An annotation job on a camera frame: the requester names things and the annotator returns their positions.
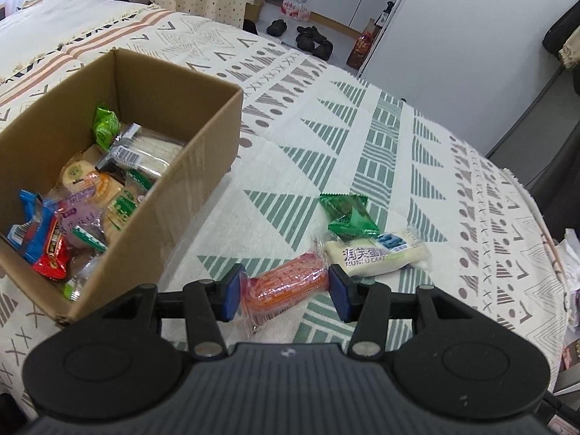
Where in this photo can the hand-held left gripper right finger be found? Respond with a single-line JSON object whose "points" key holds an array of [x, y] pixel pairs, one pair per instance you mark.
{"points": [[340, 294]]}

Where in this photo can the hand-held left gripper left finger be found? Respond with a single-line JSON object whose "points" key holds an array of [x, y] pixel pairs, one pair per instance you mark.
{"points": [[232, 292]]}

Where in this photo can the white cake packet blue print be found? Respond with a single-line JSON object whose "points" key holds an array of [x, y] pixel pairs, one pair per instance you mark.
{"points": [[376, 258]]}

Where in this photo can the orange sausage packet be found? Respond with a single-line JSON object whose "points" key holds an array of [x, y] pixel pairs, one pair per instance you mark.
{"points": [[285, 283]]}

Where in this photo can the green foil snack packet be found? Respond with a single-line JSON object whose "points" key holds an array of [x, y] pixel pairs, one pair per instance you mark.
{"points": [[349, 215], [105, 127]]}

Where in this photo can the brown cardboard box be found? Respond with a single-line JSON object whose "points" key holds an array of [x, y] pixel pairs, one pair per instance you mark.
{"points": [[190, 167]]}

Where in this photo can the clear packet green label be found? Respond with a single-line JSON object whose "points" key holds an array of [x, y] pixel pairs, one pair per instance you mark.
{"points": [[80, 277]]}

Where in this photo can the long white cake packet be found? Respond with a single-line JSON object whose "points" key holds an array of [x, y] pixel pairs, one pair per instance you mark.
{"points": [[158, 154]]}

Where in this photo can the clear cookie packet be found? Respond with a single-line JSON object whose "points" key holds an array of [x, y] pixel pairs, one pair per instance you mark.
{"points": [[108, 189]]}

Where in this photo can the purple round cake packet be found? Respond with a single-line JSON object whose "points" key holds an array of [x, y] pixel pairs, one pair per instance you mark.
{"points": [[77, 215]]}

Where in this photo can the black and white seed packet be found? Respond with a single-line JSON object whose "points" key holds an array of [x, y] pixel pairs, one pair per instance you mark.
{"points": [[118, 158]]}

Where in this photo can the red snack packet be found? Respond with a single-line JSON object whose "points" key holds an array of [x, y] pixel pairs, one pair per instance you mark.
{"points": [[54, 258]]}

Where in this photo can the yellow round cake packet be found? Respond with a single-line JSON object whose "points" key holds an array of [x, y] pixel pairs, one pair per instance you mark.
{"points": [[77, 172]]}

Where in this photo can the blue snack packet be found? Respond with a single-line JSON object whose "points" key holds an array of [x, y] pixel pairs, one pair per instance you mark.
{"points": [[36, 235]]}

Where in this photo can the patterned bed cover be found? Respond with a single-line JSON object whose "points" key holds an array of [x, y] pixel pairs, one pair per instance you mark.
{"points": [[317, 122]]}

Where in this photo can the black slipper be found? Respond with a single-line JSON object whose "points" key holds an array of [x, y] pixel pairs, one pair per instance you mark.
{"points": [[276, 28], [319, 49], [308, 33]]}

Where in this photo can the red bottle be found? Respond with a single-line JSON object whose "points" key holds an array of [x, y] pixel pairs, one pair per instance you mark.
{"points": [[361, 47]]}

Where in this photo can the dark glass bottle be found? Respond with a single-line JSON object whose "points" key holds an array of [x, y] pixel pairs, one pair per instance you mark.
{"points": [[386, 16]]}

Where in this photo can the small cardboard box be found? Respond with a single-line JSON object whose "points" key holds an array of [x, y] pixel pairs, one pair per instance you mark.
{"points": [[253, 10]]}

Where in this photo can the pack of water bottles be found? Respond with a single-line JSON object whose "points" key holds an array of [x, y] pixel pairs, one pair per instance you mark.
{"points": [[295, 5]]}

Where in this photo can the dark furniture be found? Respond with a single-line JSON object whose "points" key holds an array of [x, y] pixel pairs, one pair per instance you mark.
{"points": [[562, 38]]}

